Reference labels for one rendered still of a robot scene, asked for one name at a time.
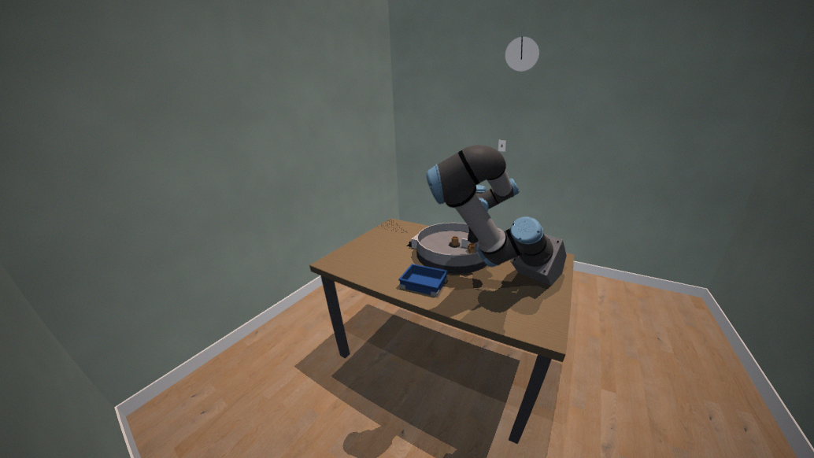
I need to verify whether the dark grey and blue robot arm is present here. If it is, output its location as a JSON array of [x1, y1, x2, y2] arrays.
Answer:
[[427, 145, 553, 267]]

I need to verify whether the blue open crate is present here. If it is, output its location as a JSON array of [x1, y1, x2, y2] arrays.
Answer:
[[398, 264, 448, 297]]

